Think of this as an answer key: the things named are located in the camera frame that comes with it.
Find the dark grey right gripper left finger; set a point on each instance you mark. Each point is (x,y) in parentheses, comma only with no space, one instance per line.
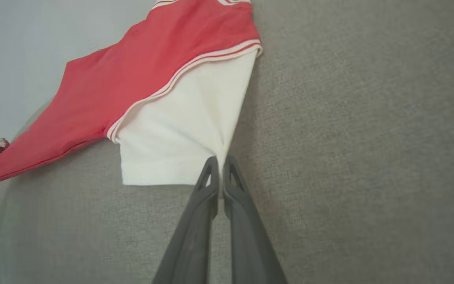
(193,240)

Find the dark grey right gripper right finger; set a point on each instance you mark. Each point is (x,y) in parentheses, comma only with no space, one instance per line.
(248,244)

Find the red white Bulls jersey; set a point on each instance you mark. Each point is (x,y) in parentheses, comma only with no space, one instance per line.
(172,130)

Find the grey fabric sofa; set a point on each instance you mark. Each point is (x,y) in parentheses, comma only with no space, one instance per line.
(349,157)

